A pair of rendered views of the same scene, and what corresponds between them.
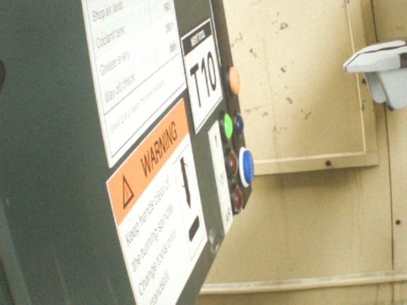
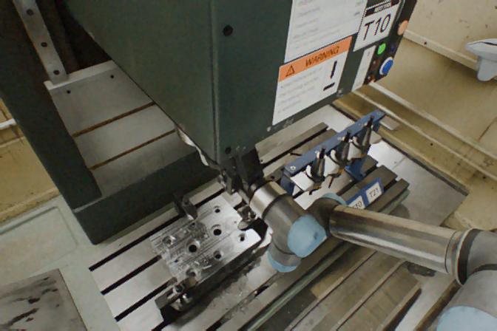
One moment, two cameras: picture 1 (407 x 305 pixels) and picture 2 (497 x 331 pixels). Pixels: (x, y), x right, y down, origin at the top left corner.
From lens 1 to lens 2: 20 cm
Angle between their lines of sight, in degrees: 41
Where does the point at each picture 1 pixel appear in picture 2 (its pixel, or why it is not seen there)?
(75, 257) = (248, 89)
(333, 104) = not seen: outside the picture
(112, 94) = (298, 36)
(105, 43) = (302, 15)
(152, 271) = (291, 99)
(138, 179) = (300, 67)
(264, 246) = (423, 89)
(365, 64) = (477, 49)
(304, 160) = (470, 60)
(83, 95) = (279, 36)
